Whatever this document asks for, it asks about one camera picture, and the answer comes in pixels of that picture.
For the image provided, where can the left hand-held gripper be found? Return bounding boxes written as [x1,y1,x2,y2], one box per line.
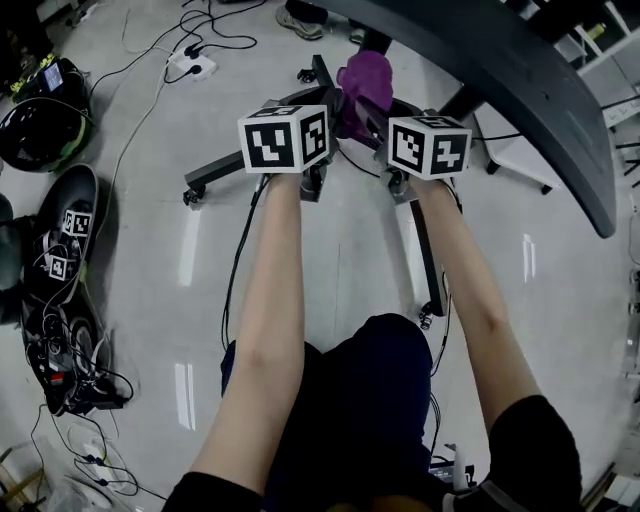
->
[237,87,347,204]

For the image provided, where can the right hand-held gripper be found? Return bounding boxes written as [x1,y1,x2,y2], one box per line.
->
[355,99,474,206]

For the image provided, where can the purple cloth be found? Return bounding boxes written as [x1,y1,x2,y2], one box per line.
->
[335,49,395,141]

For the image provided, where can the person's right forearm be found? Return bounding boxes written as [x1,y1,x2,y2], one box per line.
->
[412,179,544,436]

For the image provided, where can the person's left forearm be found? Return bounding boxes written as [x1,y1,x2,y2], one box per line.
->
[192,174,306,501]

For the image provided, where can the white power strip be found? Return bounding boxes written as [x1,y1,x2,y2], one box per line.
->
[82,439,112,481]
[167,44,220,82]

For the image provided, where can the black open dome case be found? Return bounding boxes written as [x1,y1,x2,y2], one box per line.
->
[22,163,100,306]

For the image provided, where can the person's legs in dark trousers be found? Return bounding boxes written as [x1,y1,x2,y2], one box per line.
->
[219,313,434,512]

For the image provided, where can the black dome backpack with screen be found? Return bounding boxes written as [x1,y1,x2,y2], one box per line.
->
[0,57,94,174]

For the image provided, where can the black device with screen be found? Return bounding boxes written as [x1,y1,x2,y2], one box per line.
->
[429,459,474,487]

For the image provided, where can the wooden stool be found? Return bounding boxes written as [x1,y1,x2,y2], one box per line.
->
[0,449,47,512]

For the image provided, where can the white cable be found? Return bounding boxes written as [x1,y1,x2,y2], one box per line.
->
[102,74,172,211]

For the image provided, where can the black equipment bundle with cables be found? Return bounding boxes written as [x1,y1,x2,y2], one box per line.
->
[22,299,135,416]

